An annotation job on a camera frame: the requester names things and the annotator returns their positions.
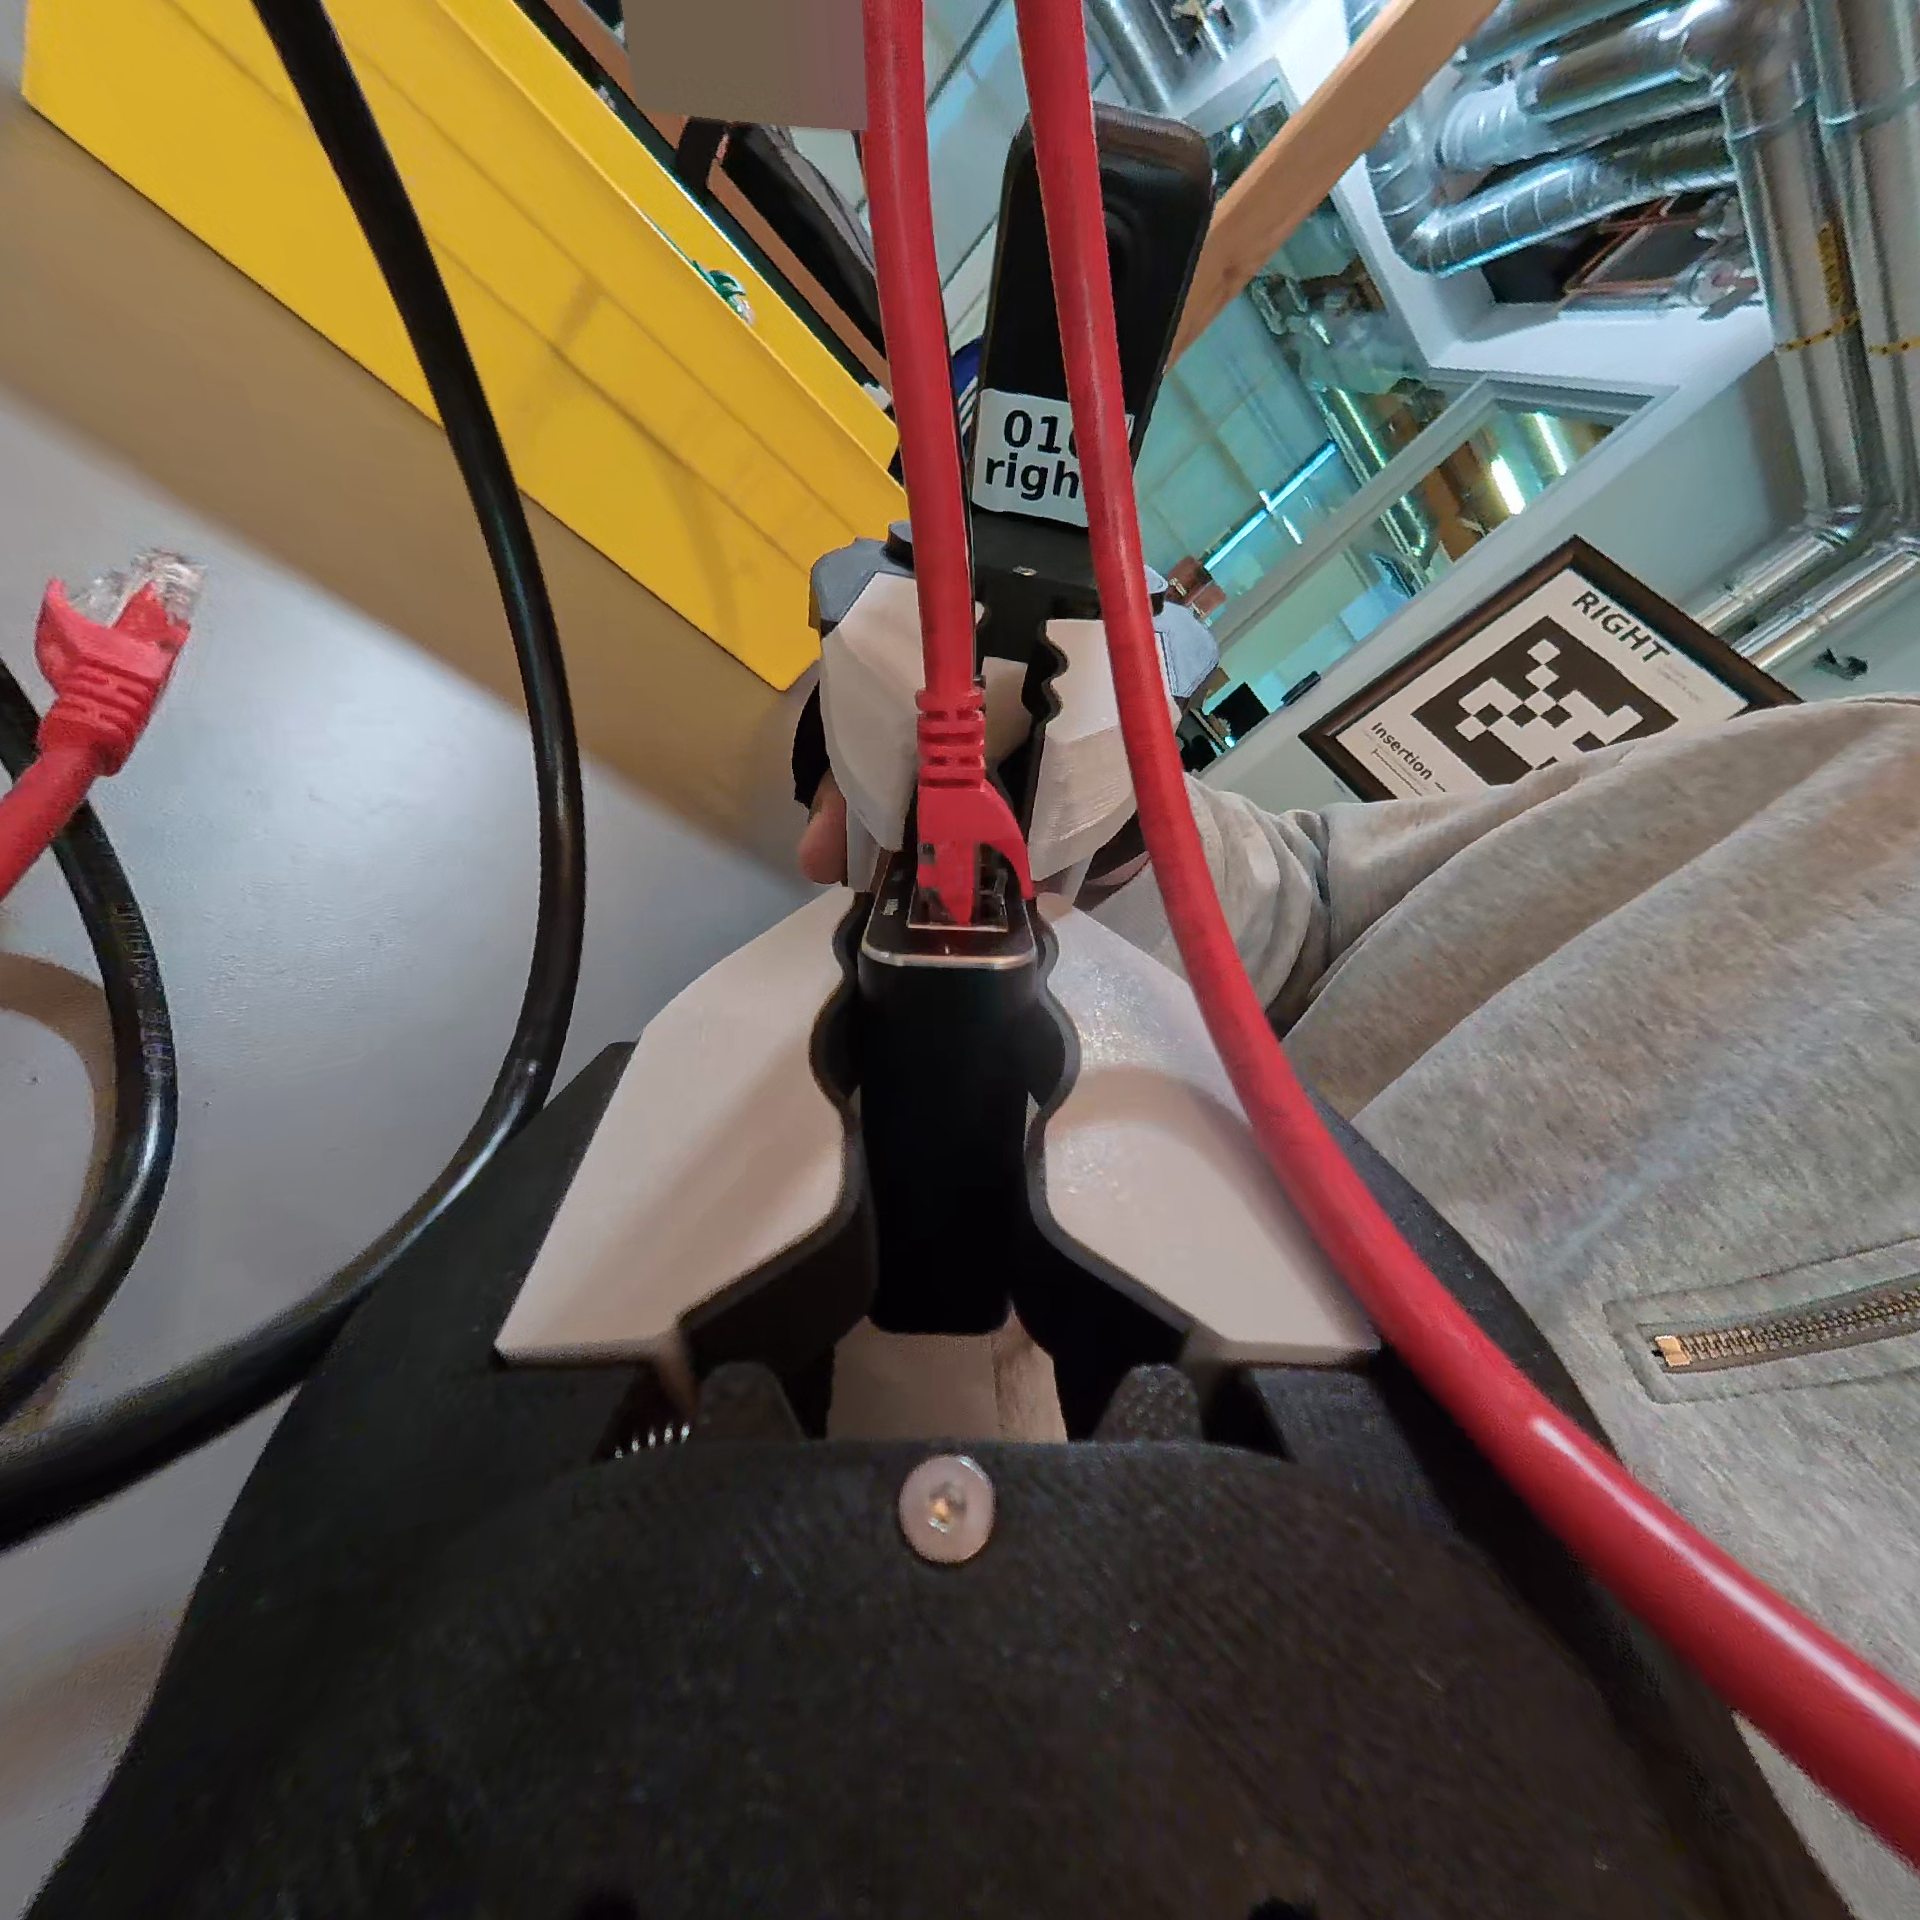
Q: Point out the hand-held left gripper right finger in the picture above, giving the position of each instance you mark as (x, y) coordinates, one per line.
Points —
(1170, 1202)

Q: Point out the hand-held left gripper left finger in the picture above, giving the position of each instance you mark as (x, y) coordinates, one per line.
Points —
(692, 1171)

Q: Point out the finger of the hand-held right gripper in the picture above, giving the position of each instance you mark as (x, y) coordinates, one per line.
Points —
(1089, 781)
(878, 706)

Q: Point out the black network switch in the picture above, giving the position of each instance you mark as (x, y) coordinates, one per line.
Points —
(945, 1141)

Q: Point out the yellow plastic bin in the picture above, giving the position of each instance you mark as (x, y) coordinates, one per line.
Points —
(569, 330)

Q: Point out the person's right forearm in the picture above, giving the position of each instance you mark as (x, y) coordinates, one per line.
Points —
(1261, 885)

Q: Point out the person's right hand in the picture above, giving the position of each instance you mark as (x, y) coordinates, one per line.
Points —
(825, 849)

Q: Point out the silver ventilation ducts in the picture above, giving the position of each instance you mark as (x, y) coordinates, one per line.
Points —
(1559, 195)

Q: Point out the framed marker sign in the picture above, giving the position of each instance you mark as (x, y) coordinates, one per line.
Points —
(1559, 692)

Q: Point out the person's grey jacket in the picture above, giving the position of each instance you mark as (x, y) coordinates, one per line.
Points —
(1650, 1051)

